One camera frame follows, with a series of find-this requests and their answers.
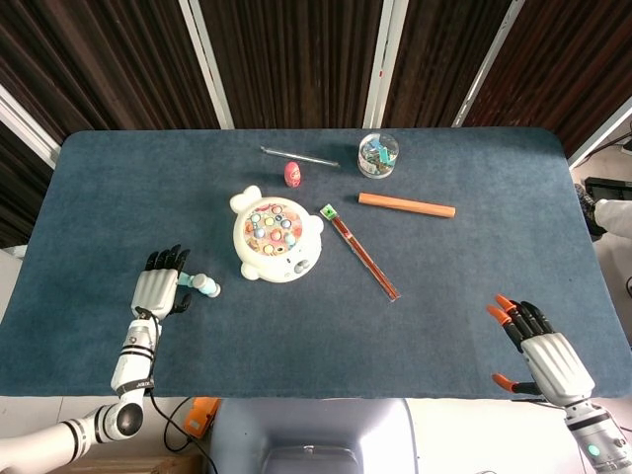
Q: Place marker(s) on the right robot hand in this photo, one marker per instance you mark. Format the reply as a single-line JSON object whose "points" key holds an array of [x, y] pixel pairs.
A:
{"points": [[558, 370]]}

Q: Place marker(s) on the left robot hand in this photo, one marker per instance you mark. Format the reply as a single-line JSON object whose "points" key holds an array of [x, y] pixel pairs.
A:
{"points": [[155, 291]]}

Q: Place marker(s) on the mint green toy hammer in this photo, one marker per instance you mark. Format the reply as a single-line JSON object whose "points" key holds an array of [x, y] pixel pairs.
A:
{"points": [[207, 285]]}

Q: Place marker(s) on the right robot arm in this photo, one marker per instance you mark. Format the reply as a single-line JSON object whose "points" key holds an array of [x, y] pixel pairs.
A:
{"points": [[592, 434]]}

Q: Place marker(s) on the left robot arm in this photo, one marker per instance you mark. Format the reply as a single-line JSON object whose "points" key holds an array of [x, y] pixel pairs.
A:
{"points": [[133, 365]]}

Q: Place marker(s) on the white whack-a-mole toy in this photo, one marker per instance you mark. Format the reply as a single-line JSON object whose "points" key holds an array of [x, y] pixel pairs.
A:
{"points": [[261, 266]]}

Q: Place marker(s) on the orange device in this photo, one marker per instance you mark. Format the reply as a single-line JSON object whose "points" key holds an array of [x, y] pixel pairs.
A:
{"points": [[202, 415]]}

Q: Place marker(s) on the person in white clothing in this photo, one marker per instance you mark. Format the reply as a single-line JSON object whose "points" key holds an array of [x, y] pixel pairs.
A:
{"points": [[614, 214]]}

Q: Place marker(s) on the blue table cloth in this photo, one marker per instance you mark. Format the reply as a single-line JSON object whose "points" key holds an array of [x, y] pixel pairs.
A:
{"points": [[316, 336]]}

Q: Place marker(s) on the brown wooden crate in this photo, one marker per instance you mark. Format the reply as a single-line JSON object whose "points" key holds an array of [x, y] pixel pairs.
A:
{"points": [[148, 465]]}

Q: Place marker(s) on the red matryoshka doll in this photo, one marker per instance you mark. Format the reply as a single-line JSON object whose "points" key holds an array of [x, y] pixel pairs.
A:
{"points": [[292, 175]]}

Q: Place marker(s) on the black device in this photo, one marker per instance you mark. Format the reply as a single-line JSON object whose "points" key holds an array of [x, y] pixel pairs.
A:
{"points": [[609, 188]]}

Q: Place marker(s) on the clear glass rod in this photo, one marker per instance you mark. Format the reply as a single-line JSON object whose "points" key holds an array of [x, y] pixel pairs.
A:
{"points": [[301, 156]]}

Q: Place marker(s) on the packaged brown chopsticks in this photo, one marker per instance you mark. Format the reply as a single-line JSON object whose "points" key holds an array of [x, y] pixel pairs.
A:
{"points": [[360, 252]]}

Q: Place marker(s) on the grey robot torso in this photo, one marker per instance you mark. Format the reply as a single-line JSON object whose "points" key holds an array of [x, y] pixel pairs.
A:
{"points": [[316, 429]]}

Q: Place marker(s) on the wooden rolling pin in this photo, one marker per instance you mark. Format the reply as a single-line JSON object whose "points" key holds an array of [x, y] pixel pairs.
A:
{"points": [[407, 205]]}

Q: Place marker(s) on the clear jar of binder clips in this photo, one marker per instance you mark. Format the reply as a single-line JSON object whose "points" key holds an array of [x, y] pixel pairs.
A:
{"points": [[378, 158]]}

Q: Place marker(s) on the dark brown curtain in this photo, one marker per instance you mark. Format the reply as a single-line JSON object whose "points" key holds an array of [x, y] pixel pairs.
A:
{"points": [[296, 59]]}

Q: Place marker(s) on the white frame post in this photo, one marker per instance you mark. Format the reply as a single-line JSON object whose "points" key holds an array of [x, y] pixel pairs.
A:
{"points": [[486, 64], [27, 126], [600, 131], [385, 64], [207, 64]]}

